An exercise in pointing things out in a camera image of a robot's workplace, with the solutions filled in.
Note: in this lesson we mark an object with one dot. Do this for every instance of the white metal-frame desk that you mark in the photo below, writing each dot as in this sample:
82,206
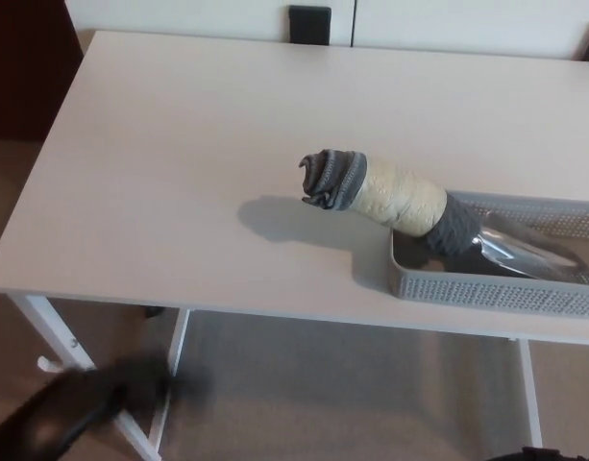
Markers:
179,168

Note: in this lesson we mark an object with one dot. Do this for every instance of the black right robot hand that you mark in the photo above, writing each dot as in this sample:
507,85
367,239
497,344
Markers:
529,455

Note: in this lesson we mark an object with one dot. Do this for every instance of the dark brown cabinet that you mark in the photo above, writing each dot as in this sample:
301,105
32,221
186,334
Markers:
25,72

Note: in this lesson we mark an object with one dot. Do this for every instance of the white cabinet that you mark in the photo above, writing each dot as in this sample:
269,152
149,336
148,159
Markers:
443,21

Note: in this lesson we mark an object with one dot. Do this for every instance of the grey perforated plastic tray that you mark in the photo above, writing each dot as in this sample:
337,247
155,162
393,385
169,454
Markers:
467,293

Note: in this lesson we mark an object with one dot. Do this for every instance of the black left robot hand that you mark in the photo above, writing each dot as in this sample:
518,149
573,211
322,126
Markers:
58,413

